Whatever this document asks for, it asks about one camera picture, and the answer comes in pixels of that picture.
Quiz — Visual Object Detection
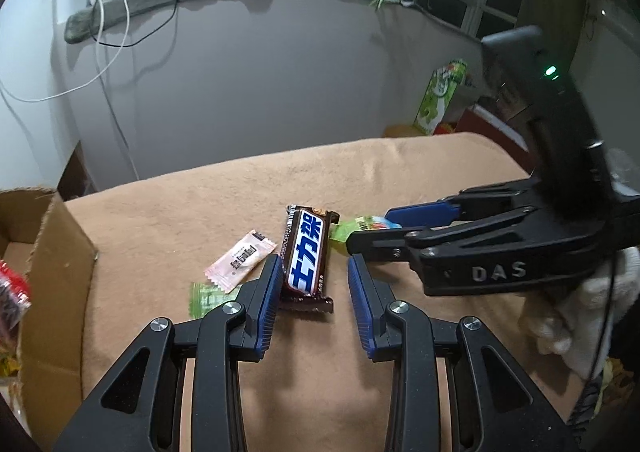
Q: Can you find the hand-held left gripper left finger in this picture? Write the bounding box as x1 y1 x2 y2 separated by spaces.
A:
52 254 286 452

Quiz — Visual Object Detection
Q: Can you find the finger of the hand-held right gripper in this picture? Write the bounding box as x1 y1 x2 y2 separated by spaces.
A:
346 206 557 264
385 175 543 229

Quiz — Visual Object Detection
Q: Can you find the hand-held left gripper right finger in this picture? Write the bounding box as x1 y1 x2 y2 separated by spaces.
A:
346 253 571 452

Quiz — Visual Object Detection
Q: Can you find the green stick packet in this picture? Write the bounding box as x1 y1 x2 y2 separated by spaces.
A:
329 213 401 244

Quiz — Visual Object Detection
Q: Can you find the brown chocolate bar blue lettering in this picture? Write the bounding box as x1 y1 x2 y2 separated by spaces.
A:
277 204 341 315

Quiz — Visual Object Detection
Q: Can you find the cardboard box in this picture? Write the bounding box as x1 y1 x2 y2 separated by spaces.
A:
0 187 99 438

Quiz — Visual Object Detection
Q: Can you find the clear bag of dark snacks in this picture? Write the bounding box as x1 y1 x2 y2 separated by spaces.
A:
0 259 32 338

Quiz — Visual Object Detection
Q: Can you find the person's right hand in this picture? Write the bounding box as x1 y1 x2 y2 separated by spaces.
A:
520 247 640 380

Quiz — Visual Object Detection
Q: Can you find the pink sachet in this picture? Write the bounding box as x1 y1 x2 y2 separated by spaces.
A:
205 229 277 293

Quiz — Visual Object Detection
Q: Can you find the light green candy packet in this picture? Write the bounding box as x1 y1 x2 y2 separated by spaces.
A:
189 282 243 318

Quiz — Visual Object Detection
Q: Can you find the wooden cabinet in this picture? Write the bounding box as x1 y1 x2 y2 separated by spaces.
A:
435 104 531 153

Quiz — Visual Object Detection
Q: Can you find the green carton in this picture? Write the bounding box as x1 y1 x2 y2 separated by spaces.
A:
415 58 468 135

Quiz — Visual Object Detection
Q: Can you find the black cable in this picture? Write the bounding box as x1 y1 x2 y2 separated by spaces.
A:
95 0 193 49

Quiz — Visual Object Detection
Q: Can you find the white cable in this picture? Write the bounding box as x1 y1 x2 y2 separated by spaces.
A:
0 0 131 103

